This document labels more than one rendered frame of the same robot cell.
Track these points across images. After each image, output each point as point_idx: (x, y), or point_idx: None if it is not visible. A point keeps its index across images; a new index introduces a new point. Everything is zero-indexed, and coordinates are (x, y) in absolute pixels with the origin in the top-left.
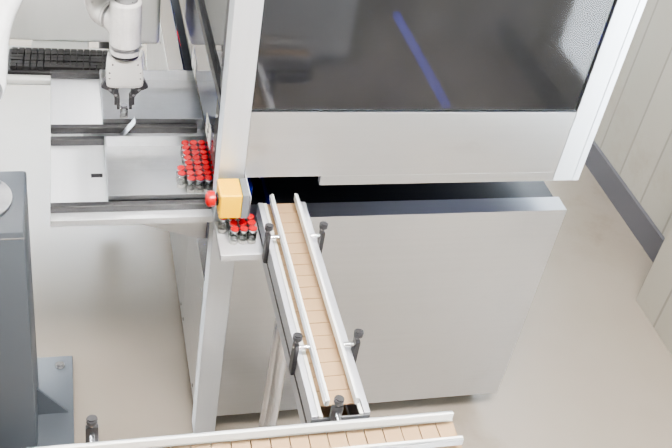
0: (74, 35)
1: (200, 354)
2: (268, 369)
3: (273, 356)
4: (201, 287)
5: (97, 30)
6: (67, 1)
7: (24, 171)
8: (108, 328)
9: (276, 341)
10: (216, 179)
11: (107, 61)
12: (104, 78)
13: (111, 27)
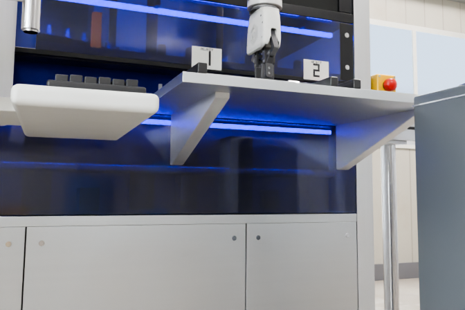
0: (1, 92)
1: (371, 296)
2: (396, 234)
3: (396, 216)
4: (347, 231)
5: (5, 88)
6: (4, 19)
7: (415, 97)
8: None
9: (396, 198)
10: (366, 83)
11: (275, 14)
12: (273, 39)
13: None
